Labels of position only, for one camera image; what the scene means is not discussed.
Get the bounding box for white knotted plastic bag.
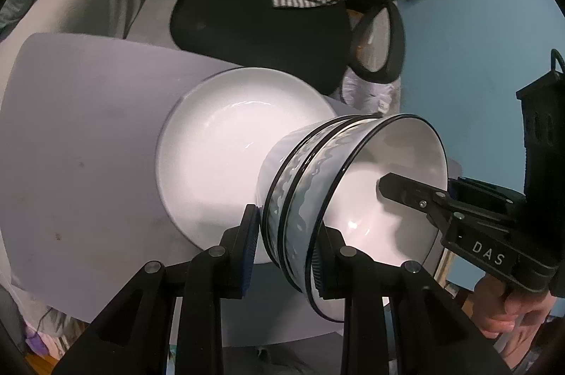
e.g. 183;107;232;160
342;68;400;115

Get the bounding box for person's grey trousers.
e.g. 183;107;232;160
221;344;345;375

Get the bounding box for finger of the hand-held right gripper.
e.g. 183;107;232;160
378;173;460;228
447;177;527;209

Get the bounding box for wooden plank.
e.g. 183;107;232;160
435;249;455;285

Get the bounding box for black office chair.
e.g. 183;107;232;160
141;0;427;97

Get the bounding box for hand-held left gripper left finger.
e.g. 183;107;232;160
53;204;261;375

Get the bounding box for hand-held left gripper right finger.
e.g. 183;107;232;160
309;225;513;375

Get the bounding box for person's right hand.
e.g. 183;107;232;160
474;275;558;340

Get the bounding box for purple cloth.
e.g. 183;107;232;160
24;326;58;358

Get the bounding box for white plate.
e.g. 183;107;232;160
154;67;349;265

